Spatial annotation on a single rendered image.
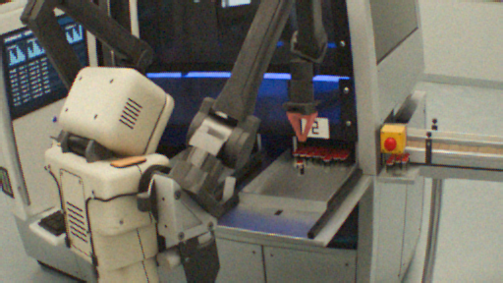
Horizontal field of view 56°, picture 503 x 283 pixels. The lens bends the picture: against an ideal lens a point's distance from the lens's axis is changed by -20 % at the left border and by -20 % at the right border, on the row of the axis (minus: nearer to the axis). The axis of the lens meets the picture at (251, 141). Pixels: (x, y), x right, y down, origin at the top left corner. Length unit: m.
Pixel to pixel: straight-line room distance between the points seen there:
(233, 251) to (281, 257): 0.19
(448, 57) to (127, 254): 5.48
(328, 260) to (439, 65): 4.62
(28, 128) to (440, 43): 5.12
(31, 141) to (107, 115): 0.92
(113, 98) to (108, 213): 0.21
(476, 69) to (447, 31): 0.56
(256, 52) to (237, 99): 0.09
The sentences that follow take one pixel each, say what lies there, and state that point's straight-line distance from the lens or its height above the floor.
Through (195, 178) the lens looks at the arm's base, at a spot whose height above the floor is 1.21.
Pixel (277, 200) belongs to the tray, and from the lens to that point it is 1.57.
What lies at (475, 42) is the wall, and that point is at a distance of 6.22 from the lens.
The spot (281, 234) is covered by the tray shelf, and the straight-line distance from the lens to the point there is 1.44.
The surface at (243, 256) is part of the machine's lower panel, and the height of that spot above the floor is 0.51.
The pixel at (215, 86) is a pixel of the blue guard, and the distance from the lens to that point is 1.85.
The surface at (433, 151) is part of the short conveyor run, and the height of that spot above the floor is 0.93.
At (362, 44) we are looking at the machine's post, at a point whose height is 1.28.
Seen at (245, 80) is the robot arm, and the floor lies 1.34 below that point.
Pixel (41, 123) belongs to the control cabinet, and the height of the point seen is 1.12.
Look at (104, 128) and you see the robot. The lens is 1.00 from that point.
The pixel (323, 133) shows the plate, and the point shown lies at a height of 1.00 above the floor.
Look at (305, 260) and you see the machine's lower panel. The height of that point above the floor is 0.53.
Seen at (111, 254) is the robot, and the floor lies 1.05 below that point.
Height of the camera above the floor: 1.58
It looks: 20 degrees down
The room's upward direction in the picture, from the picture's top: 6 degrees counter-clockwise
